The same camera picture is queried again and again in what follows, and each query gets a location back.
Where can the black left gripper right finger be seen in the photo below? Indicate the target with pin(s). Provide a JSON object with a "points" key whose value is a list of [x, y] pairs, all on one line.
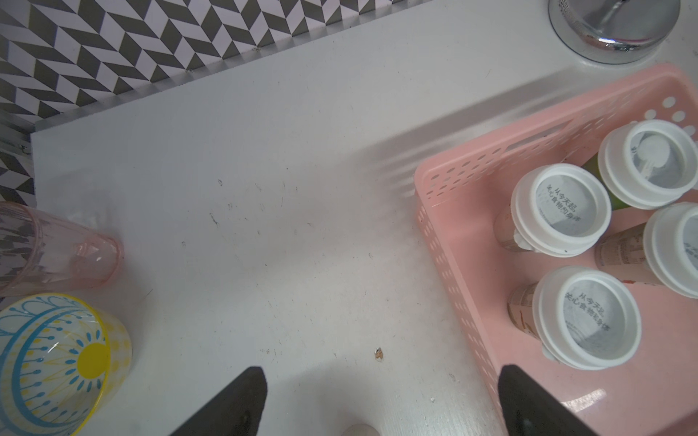
{"points": [[528, 409]]}

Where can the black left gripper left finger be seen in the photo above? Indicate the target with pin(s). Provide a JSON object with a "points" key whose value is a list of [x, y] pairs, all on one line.
{"points": [[236, 410]]}

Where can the pink perforated plastic basket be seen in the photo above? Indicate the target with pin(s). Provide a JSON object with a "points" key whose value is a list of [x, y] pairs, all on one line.
{"points": [[462, 190]]}

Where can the white lid yogurt cup right-near-basket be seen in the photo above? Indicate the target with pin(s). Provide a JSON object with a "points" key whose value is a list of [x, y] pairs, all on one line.
{"points": [[659, 252]]}

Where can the green yogurt cup white lid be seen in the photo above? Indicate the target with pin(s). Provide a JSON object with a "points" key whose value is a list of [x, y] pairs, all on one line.
{"points": [[646, 165]]}

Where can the blue yellow patterned bowl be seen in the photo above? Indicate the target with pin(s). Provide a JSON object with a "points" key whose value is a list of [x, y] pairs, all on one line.
{"points": [[62, 360]]}

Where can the pink transparent plastic cup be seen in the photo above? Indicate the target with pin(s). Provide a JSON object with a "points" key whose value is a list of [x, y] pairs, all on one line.
{"points": [[43, 253]]}

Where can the chrome cup holder stand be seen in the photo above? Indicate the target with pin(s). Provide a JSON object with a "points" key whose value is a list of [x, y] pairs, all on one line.
{"points": [[613, 32]]}

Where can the aluminium corner post left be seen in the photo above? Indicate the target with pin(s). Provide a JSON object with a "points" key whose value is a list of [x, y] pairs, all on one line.
{"points": [[16, 140]]}

